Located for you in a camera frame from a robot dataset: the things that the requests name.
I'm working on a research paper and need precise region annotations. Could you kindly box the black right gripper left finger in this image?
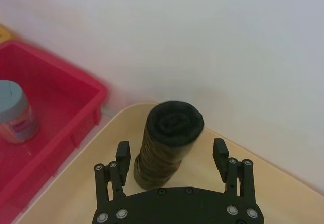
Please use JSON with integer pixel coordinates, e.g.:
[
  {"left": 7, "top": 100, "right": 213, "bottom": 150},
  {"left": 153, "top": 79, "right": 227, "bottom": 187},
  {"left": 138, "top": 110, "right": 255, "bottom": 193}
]
[{"left": 93, "top": 140, "right": 131, "bottom": 210}]

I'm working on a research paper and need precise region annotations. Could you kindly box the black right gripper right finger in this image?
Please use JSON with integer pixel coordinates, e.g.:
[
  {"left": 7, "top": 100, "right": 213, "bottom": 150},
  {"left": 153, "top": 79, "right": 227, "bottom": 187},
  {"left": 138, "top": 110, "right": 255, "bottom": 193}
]
[{"left": 212, "top": 138, "right": 256, "bottom": 205}]

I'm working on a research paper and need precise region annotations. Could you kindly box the beige tray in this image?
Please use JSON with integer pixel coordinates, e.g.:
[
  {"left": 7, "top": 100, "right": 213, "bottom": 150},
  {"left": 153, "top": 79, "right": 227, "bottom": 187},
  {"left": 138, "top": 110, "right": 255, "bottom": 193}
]
[{"left": 14, "top": 102, "right": 324, "bottom": 224}]

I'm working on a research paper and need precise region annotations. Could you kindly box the rolled dark towel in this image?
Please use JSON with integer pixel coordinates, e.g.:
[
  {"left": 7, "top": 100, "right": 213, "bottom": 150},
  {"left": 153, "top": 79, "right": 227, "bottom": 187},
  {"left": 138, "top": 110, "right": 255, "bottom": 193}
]
[{"left": 133, "top": 101, "right": 205, "bottom": 191}]

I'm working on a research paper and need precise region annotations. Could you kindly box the red plastic bin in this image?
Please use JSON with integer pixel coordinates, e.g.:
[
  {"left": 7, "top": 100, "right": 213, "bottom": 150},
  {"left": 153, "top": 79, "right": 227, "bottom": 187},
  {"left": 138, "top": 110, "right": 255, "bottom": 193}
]
[{"left": 0, "top": 39, "right": 108, "bottom": 211}]

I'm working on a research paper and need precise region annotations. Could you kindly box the jar with grey-blue lid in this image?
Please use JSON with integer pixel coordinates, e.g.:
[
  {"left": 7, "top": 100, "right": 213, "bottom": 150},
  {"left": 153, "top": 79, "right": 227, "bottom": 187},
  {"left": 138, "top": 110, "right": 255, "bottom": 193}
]
[{"left": 0, "top": 80, "right": 40, "bottom": 144}]

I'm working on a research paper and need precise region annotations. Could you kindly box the yellow object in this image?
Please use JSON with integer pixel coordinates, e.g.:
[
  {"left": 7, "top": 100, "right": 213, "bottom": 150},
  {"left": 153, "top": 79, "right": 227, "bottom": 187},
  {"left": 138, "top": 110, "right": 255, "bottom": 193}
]
[{"left": 0, "top": 23, "right": 16, "bottom": 44}]

